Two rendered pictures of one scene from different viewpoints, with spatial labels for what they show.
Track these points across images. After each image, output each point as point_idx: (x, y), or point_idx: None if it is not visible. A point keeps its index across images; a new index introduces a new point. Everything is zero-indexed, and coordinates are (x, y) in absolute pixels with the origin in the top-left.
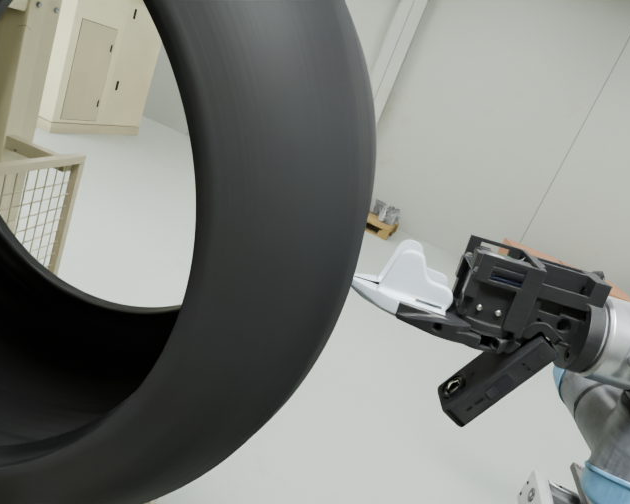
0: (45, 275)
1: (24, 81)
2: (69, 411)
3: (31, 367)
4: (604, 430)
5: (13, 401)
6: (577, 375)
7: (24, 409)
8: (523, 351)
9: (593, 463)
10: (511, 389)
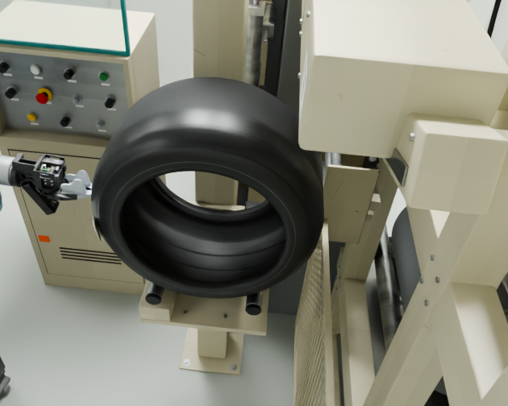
0: (223, 285)
1: None
2: (184, 263)
3: (209, 281)
4: None
5: (204, 265)
6: None
7: (199, 263)
8: None
9: (0, 202)
10: None
